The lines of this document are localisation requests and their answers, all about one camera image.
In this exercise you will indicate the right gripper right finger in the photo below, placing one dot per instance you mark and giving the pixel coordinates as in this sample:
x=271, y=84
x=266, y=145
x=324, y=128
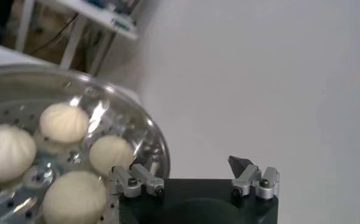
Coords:
x=265, y=184

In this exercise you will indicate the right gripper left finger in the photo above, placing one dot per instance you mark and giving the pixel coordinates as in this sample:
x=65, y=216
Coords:
x=132, y=184

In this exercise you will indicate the white steamed baozi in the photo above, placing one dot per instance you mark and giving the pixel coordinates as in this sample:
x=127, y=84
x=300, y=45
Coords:
x=73, y=198
x=6, y=152
x=110, y=155
x=64, y=123

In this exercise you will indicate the perforated stainless steel steamer basket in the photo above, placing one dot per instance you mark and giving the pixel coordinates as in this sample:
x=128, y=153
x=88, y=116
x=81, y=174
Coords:
x=128, y=121

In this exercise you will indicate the white side table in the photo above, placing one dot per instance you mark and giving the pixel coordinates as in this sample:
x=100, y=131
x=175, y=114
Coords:
x=73, y=41

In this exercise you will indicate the green and silver tool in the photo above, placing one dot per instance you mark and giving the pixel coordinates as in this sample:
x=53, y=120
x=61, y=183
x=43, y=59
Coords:
x=120, y=24

